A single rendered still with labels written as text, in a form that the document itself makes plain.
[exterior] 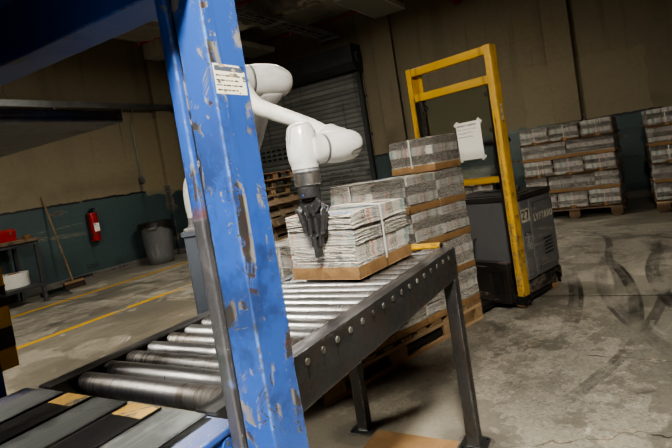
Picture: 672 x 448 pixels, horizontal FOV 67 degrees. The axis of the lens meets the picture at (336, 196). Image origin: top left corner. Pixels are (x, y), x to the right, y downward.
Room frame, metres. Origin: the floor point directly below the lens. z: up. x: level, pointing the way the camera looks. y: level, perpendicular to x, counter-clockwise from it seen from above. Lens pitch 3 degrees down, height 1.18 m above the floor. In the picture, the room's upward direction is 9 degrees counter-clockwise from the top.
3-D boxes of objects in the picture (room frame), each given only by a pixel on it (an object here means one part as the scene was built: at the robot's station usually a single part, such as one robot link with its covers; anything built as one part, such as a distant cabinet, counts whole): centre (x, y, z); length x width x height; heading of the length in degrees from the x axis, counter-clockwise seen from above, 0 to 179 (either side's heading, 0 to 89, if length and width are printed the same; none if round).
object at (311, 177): (1.68, 0.08, 1.16); 0.09 x 0.09 x 0.06
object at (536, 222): (4.03, -1.25, 0.40); 0.69 x 0.55 x 0.80; 41
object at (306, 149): (1.69, 0.07, 1.27); 0.13 x 0.11 x 0.16; 125
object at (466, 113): (3.80, -0.98, 1.28); 0.57 x 0.01 x 0.65; 41
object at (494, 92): (3.54, -1.19, 0.97); 0.09 x 0.09 x 1.75; 41
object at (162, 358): (1.17, 0.39, 0.77); 0.47 x 0.05 x 0.05; 59
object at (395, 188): (3.11, -0.19, 0.95); 0.38 x 0.29 x 0.23; 40
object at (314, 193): (1.68, 0.08, 1.09); 0.08 x 0.07 x 0.09; 59
